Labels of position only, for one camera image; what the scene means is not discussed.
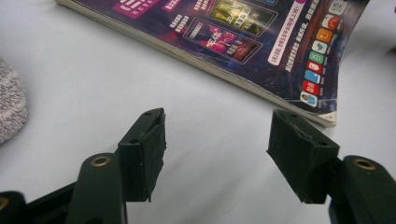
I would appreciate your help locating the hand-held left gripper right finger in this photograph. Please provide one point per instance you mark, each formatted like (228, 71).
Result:
(302, 155)

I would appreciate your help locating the white table mat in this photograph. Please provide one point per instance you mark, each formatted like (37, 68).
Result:
(93, 93)

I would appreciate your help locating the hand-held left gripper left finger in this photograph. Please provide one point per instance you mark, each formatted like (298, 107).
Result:
(143, 155)

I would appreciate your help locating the striped grey fabric pouch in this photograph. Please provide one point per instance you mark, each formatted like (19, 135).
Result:
(11, 102)

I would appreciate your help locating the magazine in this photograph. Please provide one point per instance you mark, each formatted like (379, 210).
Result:
(233, 37)

